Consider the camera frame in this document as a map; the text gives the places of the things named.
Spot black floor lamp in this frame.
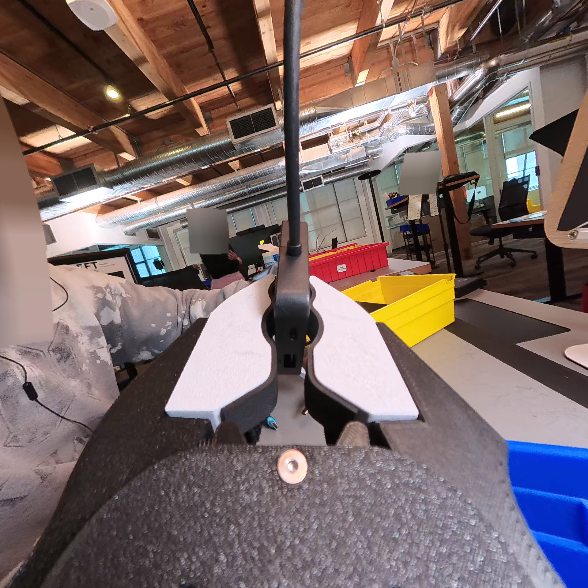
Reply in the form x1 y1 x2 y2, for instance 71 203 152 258
358 170 386 244

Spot person's grey patterned hoodie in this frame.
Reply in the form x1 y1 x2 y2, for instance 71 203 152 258
0 264 152 575

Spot yellow plastic bin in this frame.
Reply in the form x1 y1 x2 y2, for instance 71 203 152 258
341 273 456 348

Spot black framed white sign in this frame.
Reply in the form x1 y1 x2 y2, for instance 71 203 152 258
47 248 141 285

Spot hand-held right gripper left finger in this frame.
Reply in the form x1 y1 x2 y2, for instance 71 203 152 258
164 275 280 432

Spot thin black earphone wire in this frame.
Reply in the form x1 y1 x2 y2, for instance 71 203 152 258
0 276 95 435

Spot wooden support post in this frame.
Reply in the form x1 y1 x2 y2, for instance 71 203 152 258
427 85 474 260

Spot person's left forearm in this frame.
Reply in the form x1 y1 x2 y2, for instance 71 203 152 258
142 278 252 354

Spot black hub cable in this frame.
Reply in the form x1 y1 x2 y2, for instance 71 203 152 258
282 0 306 257

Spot white ceiling vent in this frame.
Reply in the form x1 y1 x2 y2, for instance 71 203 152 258
226 103 281 143

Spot round white ceiling device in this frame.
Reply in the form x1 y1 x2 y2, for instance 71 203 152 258
66 0 118 31

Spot black office chair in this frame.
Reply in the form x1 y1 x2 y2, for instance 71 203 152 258
471 175 538 271

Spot black computer monitor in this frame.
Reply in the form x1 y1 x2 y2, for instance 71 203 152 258
228 224 282 276

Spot rounded wooden board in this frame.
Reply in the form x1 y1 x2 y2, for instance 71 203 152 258
544 89 588 250

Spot black ceiling vent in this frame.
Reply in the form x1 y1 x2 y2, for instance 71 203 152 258
51 164 102 197

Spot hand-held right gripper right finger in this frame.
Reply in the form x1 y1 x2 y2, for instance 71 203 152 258
304 275 421 435

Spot silver air duct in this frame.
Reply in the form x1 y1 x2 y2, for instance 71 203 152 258
99 133 239 187
96 156 368 230

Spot red plastic bin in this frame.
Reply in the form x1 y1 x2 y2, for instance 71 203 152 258
309 242 390 283

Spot wooden top desk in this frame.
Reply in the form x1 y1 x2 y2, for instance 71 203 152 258
492 210 568 301

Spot blue plastic bin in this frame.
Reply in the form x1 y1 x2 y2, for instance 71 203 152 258
505 440 588 588

